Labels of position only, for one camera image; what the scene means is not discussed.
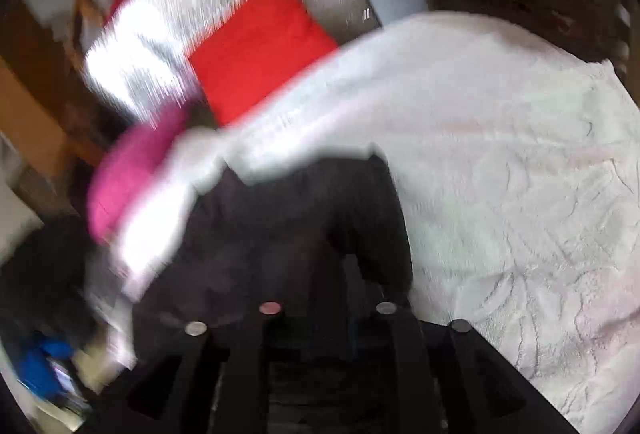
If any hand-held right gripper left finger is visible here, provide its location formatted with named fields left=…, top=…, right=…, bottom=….
left=85, top=301, right=286, bottom=434

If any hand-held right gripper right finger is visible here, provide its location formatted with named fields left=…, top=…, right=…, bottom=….
left=350, top=300, right=581, bottom=434

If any pile of dark clothes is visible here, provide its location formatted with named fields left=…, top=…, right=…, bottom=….
left=0, top=214, right=101, bottom=345

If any blue garment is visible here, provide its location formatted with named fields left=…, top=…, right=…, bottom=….
left=20, top=334, right=76, bottom=400

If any white quilted bedspread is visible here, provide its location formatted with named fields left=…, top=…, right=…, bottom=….
left=120, top=11, right=640, bottom=434

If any pink pillow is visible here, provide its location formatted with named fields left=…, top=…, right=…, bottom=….
left=86, top=106, right=193, bottom=242

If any cream mattress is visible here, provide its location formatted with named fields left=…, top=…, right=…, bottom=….
left=0, top=179, right=46, bottom=265

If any red pillow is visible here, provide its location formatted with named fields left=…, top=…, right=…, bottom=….
left=189, top=0, right=341, bottom=127

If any wooden cabinet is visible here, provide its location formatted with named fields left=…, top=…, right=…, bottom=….
left=0, top=4, right=106, bottom=165

